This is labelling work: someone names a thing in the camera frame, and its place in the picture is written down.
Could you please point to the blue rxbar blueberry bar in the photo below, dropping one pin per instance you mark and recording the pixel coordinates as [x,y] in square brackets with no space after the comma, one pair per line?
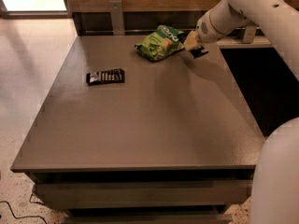
[196,53]

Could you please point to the horizontal metal rail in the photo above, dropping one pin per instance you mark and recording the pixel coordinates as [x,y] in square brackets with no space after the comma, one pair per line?
[128,32]

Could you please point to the left metal bracket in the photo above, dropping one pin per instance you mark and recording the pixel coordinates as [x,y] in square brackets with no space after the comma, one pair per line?
[116,15]

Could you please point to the metal bracket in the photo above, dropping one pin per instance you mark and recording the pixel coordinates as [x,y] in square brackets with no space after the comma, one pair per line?
[248,34]
[116,15]

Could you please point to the lower grey drawer front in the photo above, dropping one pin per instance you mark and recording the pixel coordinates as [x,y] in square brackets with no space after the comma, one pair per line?
[172,219]

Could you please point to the grey drawer cabinet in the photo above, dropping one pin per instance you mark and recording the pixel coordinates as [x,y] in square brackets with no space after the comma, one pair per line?
[178,120]

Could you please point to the right metal bracket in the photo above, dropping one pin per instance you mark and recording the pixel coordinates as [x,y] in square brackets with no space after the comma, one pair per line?
[248,34]

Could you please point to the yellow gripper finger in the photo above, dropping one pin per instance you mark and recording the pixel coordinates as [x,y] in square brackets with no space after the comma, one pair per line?
[192,41]

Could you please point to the grey drawer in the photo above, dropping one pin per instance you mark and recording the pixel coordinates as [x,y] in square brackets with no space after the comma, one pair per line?
[172,219]
[142,194]

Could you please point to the black white snack bar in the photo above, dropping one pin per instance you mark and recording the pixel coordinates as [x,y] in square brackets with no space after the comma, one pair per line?
[106,77]

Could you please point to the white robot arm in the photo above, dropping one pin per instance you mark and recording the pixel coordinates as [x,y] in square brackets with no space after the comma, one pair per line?
[275,188]

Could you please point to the green rice chip bag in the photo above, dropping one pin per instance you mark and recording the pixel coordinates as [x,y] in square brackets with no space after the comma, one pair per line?
[162,43]

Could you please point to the upper grey drawer front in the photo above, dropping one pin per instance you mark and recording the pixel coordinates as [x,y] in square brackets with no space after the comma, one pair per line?
[142,194]

